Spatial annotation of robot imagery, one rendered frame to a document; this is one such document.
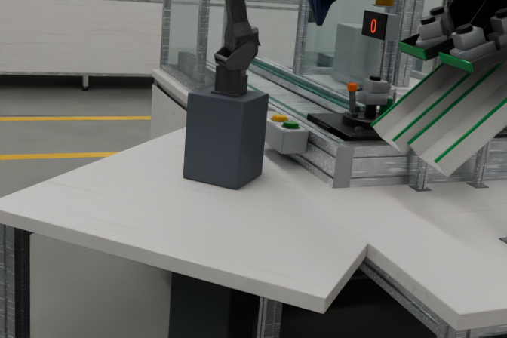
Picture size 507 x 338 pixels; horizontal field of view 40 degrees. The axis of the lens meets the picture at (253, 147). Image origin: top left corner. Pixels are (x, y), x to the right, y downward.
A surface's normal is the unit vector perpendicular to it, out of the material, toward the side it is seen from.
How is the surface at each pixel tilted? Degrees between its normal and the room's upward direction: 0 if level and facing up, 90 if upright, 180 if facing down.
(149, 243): 0
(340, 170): 90
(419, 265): 0
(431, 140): 90
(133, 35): 90
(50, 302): 0
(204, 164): 90
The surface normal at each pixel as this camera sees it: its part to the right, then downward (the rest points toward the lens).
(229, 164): -0.40, 0.22
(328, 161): -0.93, 0.02
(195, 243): 0.08, -0.96
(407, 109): 0.19, 0.28
